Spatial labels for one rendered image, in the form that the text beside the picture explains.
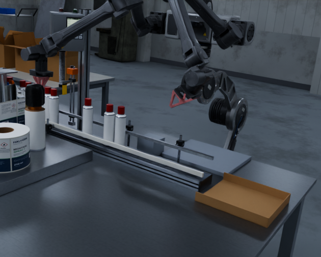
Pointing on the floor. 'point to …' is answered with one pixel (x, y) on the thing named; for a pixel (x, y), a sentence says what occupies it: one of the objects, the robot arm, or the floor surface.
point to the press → (117, 38)
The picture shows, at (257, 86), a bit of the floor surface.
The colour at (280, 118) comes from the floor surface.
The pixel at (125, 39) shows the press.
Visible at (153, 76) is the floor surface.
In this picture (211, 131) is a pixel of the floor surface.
